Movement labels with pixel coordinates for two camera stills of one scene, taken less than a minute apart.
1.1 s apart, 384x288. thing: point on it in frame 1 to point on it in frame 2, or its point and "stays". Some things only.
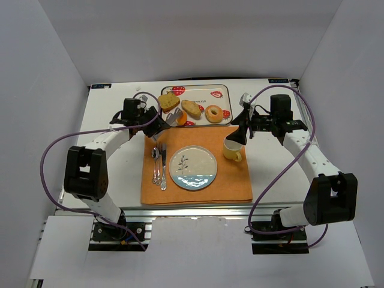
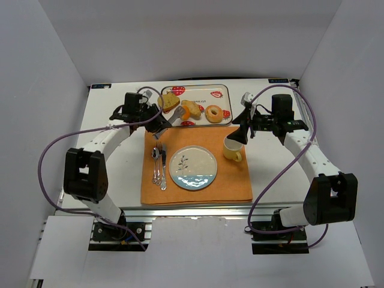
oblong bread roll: (191, 109) stays
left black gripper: (156, 125) stays
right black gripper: (247, 120) stays
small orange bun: (183, 119) to (187, 113)
